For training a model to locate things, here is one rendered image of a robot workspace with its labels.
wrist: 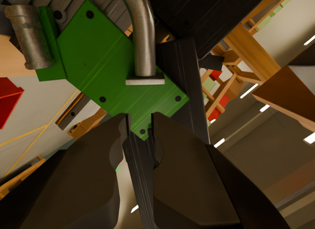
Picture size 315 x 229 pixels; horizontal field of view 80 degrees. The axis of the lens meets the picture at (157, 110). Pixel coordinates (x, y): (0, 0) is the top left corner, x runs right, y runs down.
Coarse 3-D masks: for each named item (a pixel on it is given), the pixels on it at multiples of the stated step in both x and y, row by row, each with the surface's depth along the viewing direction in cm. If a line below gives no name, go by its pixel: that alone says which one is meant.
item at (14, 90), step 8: (0, 80) 58; (8, 80) 60; (0, 88) 56; (8, 88) 58; (16, 88) 60; (0, 96) 54; (8, 96) 63; (16, 96) 62; (0, 104) 65; (8, 104) 64; (0, 112) 66; (8, 112) 65; (0, 120) 67; (0, 128) 69
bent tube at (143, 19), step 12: (132, 0) 23; (144, 0) 23; (132, 12) 23; (144, 12) 23; (132, 24) 24; (144, 24) 24; (144, 36) 24; (144, 48) 25; (144, 60) 25; (144, 72) 26; (156, 72) 28; (132, 84) 26
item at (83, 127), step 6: (102, 108) 666; (96, 114) 619; (102, 114) 642; (84, 120) 606; (90, 120) 598; (96, 120) 603; (72, 126) 625; (78, 126) 621; (84, 126) 615; (90, 126) 609; (96, 126) 670; (72, 132) 634; (78, 132) 630; (84, 132) 623
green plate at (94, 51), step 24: (72, 24) 26; (96, 24) 27; (72, 48) 28; (96, 48) 28; (120, 48) 28; (72, 72) 29; (96, 72) 29; (120, 72) 29; (96, 96) 31; (120, 96) 31; (144, 96) 31; (168, 96) 31; (144, 120) 33
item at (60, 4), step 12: (12, 0) 27; (24, 0) 26; (36, 0) 27; (48, 0) 27; (60, 0) 27; (72, 0) 27; (96, 0) 27; (108, 0) 27; (60, 12) 27; (72, 12) 28; (108, 12) 28; (60, 24) 28
